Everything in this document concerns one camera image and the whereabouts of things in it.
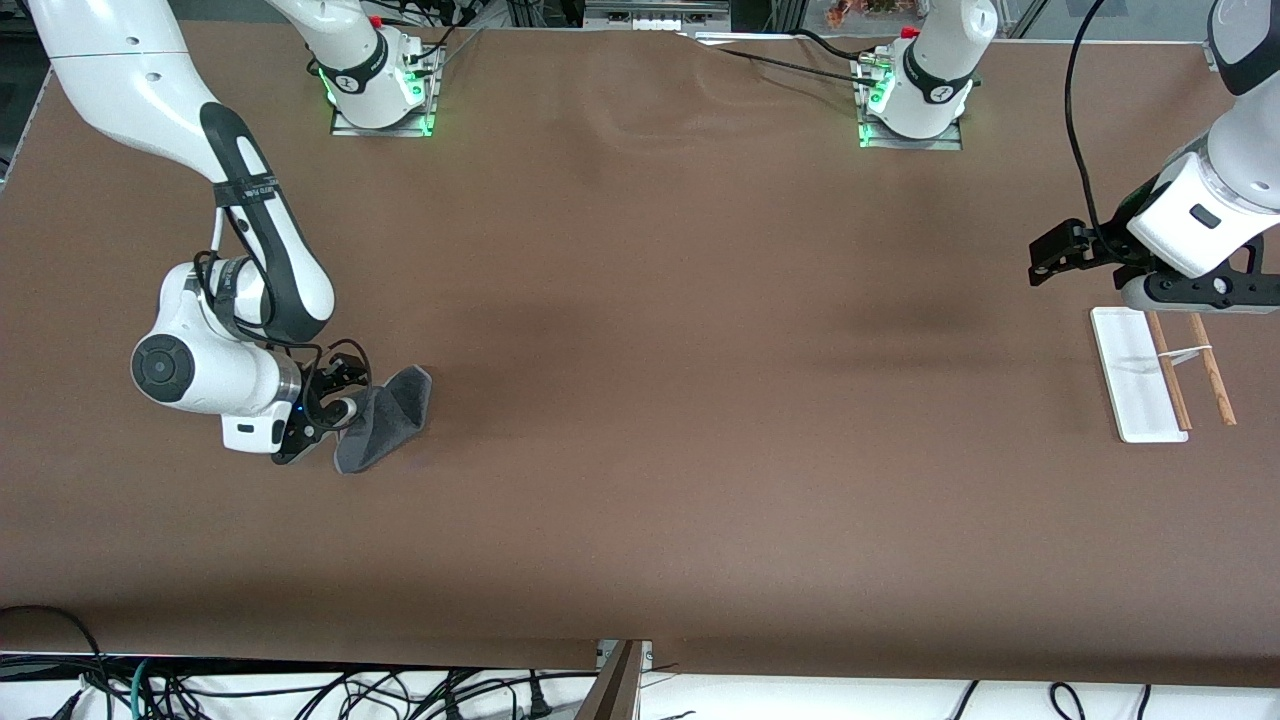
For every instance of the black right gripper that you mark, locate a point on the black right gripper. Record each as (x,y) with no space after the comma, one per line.
(322,389)

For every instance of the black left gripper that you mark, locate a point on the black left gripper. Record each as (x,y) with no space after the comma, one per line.
(1097,249)

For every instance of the grey towel with red edge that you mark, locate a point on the grey towel with red edge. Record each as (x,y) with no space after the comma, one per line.
(395,420)

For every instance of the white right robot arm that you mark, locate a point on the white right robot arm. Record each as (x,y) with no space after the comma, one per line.
(130,90)

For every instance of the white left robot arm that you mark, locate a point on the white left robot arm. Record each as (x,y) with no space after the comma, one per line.
(930,60)

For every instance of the white rack with wooden rods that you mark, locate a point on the white rack with wooden rods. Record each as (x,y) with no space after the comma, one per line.
(1130,380)

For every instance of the brown table cover sheet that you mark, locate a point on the brown table cover sheet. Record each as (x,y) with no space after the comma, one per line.
(640,450)

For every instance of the orange background object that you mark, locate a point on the orange background object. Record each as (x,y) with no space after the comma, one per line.
(850,12)

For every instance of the white flat sheet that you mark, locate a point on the white flat sheet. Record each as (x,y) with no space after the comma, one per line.
(750,39)

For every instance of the dark brown support beam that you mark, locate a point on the dark brown support beam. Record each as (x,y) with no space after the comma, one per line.
(612,695)

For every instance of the white power strip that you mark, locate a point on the white power strip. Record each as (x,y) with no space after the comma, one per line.
(655,24)

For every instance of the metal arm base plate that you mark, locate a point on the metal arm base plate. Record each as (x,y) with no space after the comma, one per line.
(385,131)
(940,144)

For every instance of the silver aluminium frame post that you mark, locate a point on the silver aluminium frame post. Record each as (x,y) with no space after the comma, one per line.
(1213,55)

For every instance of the silver metal table bracket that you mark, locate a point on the silver metal table bracket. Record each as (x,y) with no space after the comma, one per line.
(645,655)

